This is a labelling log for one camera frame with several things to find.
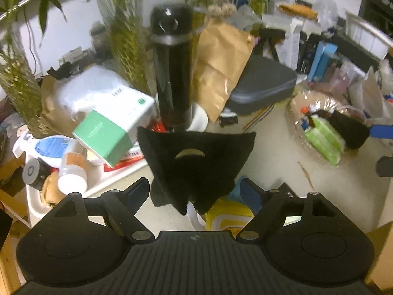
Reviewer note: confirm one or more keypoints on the white plastic tray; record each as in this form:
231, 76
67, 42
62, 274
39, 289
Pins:
101, 179

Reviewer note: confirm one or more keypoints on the white and blue spray bottle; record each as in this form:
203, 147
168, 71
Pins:
49, 149

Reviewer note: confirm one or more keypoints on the jar with white lid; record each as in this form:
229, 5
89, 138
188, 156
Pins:
72, 175

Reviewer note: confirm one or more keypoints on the black fleece cloth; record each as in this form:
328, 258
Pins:
196, 172

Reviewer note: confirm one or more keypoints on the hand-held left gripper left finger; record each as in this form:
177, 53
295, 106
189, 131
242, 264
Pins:
138, 192

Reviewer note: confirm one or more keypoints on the green and white tissue box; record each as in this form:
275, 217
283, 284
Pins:
113, 129

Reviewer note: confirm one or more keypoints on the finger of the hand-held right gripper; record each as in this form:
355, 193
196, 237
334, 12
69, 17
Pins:
382, 131

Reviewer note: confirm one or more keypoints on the clear plastic bag of goods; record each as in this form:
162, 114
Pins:
310, 101

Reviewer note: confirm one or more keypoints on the red packet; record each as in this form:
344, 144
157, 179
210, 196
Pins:
122, 163

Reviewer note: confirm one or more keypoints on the cardboard box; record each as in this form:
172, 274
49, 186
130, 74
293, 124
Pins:
380, 252

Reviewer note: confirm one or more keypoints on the black pouch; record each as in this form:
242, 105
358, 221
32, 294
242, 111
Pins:
350, 129

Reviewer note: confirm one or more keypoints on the bamboo plant in mesh wrap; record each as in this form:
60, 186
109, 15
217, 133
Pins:
18, 83
129, 43

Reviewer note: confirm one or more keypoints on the yellow wet wipes pack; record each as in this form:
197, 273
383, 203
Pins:
227, 213

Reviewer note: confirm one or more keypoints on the small black clip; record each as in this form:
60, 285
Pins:
228, 120

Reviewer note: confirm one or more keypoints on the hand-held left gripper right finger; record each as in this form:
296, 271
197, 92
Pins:
250, 195

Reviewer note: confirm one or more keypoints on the black thermos bottle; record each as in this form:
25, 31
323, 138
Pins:
173, 67

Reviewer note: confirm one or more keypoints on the dried flower bunch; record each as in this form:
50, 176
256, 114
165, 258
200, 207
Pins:
221, 6

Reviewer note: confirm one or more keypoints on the brown paper bag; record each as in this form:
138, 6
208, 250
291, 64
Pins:
218, 67

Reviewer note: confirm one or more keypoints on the black cylinder with grey top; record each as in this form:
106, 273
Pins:
33, 173

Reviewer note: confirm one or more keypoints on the blue box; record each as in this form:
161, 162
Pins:
322, 61

